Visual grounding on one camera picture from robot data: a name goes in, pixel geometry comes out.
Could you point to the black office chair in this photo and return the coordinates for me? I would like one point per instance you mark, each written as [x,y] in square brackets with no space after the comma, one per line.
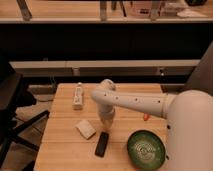
[14,94]

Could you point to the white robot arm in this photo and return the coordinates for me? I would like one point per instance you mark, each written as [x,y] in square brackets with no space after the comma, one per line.
[189,117]

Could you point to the small orange object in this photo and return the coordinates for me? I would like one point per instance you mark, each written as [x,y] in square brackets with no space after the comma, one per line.
[146,117]

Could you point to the white cloth on shelf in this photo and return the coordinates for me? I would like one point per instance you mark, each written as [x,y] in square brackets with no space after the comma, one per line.
[187,13]

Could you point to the black rectangular phone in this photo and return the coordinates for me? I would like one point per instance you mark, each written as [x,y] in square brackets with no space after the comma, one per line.
[102,144]

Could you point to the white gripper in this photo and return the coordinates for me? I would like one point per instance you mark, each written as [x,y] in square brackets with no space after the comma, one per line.
[107,119]

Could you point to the green ceramic bowl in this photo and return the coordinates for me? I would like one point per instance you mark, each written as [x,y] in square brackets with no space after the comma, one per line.
[146,150]

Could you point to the white sponge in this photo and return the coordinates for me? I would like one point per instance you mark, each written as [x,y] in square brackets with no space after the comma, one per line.
[85,128]

